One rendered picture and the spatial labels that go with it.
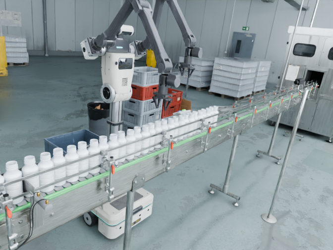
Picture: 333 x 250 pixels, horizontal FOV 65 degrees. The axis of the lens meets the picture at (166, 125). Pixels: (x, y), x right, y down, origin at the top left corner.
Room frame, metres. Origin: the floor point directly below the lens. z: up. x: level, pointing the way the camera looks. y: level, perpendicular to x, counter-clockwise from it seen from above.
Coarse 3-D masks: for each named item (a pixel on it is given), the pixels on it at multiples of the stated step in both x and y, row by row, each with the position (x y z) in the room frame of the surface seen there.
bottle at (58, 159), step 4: (56, 148) 1.00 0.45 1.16; (60, 148) 1.00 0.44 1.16; (56, 152) 0.97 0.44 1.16; (60, 152) 0.98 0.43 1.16; (56, 156) 0.97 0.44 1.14; (60, 156) 0.98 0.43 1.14; (52, 160) 0.97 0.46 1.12; (56, 160) 0.96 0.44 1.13; (60, 160) 0.97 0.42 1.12; (64, 160) 0.98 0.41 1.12; (56, 164) 0.96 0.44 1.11; (60, 164) 0.96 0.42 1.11; (60, 168) 0.96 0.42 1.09; (64, 168) 0.98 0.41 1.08; (56, 172) 0.96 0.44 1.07; (60, 172) 0.96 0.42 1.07; (64, 172) 0.98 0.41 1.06; (56, 176) 0.96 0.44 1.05; (60, 176) 0.96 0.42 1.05; (64, 176) 0.98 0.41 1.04; (56, 180) 0.96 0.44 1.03; (56, 184) 0.96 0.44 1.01; (60, 184) 0.96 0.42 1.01
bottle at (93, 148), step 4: (92, 140) 1.13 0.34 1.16; (96, 140) 1.14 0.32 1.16; (92, 144) 1.10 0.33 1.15; (96, 144) 1.11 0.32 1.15; (88, 148) 1.11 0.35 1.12; (92, 148) 1.10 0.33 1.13; (96, 148) 1.11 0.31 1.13; (92, 152) 1.09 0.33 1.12; (96, 152) 1.10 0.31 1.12; (96, 156) 1.10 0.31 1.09; (92, 160) 1.09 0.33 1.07; (96, 160) 1.10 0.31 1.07; (92, 164) 1.09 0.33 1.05; (96, 164) 1.10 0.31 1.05; (92, 172) 1.09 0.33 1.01; (96, 172) 1.10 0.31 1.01
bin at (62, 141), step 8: (56, 136) 1.60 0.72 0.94; (64, 136) 1.64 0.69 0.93; (72, 136) 1.69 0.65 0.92; (80, 136) 1.74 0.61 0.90; (88, 136) 1.75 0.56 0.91; (96, 136) 1.69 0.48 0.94; (48, 144) 1.50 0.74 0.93; (56, 144) 1.60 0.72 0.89; (64, 144) 1.64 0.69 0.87; (72, 144) 1.69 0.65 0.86; (88, 144) 1.75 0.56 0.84; (64, 152) 1.38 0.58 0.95
